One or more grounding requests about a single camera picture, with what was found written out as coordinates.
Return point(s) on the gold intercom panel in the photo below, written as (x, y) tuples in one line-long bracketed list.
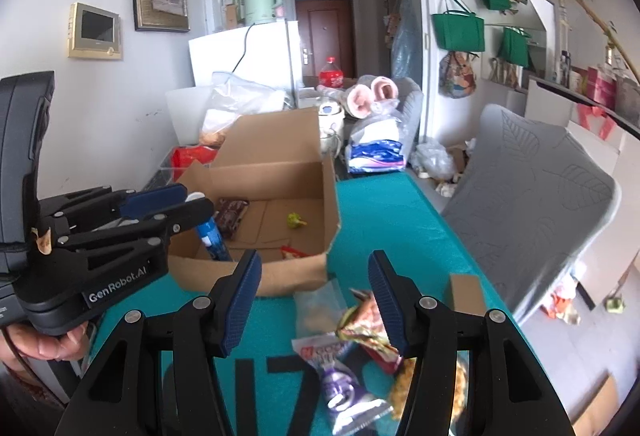
[(95, 31)]

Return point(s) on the blue white tissue pack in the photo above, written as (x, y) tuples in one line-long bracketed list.
[(375, 156)]

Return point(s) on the pale green kettle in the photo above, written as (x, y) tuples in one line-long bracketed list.
[(260, 1)]

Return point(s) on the grey leaf-pattern chair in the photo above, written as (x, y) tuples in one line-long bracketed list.
[(525, 191)]

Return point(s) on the dark brown snack packet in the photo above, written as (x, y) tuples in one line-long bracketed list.
[(232, 216)]

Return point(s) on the nut snack packet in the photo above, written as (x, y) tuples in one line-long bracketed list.
[(362, 321)]

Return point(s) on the small tan carton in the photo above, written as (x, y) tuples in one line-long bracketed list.
[(467, 293)]

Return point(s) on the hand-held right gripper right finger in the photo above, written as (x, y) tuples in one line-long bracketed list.
[(387, 301)]

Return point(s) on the red cola bottle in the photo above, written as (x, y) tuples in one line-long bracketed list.
[(331, 75)]

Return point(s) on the white refrigerator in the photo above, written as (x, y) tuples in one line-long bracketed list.
[(270, 61)]

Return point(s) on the blue tube with white cap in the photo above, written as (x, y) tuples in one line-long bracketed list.
[(215, 241)]

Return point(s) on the printed tote bag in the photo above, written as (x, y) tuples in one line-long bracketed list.
[(456, 76)]

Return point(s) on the red snack packet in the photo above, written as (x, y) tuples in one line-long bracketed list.
[(292, 253)]

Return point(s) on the flat cardboard sheet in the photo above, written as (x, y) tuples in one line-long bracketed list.
[(597, 406)]

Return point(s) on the red snack bag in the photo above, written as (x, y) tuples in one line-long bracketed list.
[(192, 157)]

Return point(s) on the white mug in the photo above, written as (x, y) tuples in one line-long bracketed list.
[(577, 81)]

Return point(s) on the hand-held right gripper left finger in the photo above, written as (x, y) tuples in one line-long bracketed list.
[(245, 296)]

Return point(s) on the teal foam mat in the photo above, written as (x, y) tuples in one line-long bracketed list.
[(400, 226)]

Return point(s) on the yellow-green lollipop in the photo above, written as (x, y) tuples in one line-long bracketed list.
[(295, 219)]

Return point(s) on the white pouch with red trim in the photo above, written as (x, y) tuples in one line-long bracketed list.
[(317, 311)]

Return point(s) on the brown door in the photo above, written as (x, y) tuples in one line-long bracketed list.
[(325, 31)]

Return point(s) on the blue garment bag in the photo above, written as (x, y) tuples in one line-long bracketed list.
[(406, 36)]

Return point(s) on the clear bag of waffle cookies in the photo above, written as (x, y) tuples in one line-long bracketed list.
[(402, 391)]

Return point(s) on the person's left hand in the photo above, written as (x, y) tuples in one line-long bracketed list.
[(45, 346)]

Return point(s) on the tall clear bottle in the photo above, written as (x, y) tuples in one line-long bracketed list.
[(562, 41)]

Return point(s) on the grey pot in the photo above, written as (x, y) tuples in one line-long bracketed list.
[(627, 96)]

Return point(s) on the pink gift box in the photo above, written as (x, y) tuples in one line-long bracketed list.
[(600, 89)]

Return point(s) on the clear plastic bag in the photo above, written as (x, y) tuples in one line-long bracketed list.
[(240, 101)]

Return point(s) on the white plastic bags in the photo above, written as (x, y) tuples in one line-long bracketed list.
[(432, 159)]

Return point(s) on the white purple snack packet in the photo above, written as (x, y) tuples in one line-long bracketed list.
[(340, 381)]

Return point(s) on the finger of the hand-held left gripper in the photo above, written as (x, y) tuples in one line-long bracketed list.
[(155, 198), (185, 216)]

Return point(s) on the cardboard box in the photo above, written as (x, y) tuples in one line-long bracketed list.
[(280, 171)]

